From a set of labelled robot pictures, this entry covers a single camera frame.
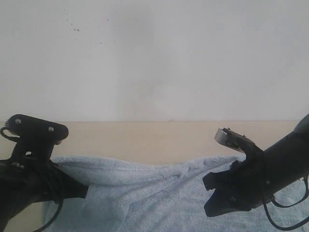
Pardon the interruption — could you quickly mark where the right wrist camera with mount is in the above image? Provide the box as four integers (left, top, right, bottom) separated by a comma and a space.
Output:
214, 128, 264, 159

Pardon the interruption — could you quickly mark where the light blue terry towel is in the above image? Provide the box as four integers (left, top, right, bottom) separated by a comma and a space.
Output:
42, 154, 309, 232

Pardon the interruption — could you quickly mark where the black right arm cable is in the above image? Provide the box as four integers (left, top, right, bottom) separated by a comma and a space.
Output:
262, 175, 309, 232

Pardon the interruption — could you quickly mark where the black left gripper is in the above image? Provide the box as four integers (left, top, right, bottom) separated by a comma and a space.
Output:
0, 157, 88, 208

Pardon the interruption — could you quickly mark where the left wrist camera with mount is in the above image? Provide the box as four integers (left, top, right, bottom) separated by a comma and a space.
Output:
0, 114, 69, 162

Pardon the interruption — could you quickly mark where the black left camera cable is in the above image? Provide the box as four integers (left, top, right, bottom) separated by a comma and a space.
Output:
24, 164, 64, 232

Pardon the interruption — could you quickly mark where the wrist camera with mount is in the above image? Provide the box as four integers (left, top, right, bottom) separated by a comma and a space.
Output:
0, 114, 69, 162
214, 128, 264, 159

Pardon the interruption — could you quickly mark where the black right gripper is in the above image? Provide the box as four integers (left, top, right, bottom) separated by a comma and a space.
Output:
202, 148, 274, 217

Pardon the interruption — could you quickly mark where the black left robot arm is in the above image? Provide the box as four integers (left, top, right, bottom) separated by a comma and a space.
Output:
0, 157, 89, 232

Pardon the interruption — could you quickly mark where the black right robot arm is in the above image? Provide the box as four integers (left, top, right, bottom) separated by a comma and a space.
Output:
203, 116, 309, 217

